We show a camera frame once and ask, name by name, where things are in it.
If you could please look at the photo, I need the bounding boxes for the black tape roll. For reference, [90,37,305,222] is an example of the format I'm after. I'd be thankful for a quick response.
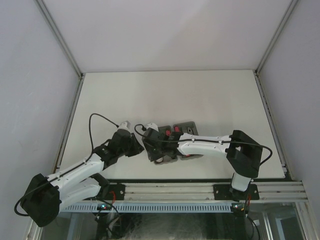
[155,157,164,164]

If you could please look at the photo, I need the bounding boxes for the left black cable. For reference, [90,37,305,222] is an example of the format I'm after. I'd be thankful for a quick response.
[13,113,120,217]

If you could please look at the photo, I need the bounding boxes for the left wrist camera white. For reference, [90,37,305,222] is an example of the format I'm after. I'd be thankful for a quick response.
[117,120,131,133]

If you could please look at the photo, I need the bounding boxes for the grey plastic tool case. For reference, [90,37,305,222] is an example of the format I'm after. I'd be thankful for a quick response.
[143,121,201,165]

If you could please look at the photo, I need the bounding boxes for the red screwdriver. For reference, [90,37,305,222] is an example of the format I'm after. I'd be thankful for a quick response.
[174,126,181,132]

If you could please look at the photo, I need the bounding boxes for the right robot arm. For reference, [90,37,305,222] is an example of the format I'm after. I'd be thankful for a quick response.
[141,128,263,200]

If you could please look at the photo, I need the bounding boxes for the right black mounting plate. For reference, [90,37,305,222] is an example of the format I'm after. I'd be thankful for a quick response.
[213,184,260,202]

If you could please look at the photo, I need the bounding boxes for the aluminium frame post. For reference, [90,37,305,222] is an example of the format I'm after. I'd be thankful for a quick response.
[253,0,301,161]
[34,0,83,160]

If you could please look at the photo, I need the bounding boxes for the red utility knife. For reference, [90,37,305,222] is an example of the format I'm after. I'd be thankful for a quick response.
[165,129,171,137]

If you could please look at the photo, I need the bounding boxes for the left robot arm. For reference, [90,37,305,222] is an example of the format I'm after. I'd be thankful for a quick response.
[20,129,144,227]

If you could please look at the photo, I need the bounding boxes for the left aluminium frame post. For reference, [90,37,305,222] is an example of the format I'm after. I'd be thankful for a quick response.
[34,0,83,160]

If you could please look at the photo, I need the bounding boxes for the right aluminium frame post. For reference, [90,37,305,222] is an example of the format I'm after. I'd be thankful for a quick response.
[253,0,301,161]

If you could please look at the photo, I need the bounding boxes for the black cable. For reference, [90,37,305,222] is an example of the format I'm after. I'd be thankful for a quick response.
[13,113,120,217]
[134,123,273,181]

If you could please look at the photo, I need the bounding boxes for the red black pliers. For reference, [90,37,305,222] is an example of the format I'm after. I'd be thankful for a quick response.
[187,127,195,135]

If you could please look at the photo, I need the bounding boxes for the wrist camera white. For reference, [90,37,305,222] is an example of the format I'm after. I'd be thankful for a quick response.
[117,120,131,133]
[146,122,159,132]

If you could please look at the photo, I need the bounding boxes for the black mounting plate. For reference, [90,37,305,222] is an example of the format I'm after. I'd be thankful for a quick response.
[96,183,126,201]
[213,184,260,202]

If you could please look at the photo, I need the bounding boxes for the aluminium front rail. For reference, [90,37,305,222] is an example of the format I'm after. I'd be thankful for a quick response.
[62,181,307,201]

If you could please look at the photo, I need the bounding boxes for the grey slotted cable duct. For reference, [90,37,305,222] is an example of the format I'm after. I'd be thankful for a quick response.
[62,202,232,213]

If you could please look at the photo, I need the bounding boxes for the right black cable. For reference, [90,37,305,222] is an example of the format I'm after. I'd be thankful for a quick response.
[134,123,273,181]

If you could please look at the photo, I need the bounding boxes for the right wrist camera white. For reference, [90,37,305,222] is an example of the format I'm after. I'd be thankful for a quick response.
[146,122,159,132]

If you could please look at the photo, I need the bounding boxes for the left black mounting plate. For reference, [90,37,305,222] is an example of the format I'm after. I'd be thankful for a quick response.
[96,183,126,201]

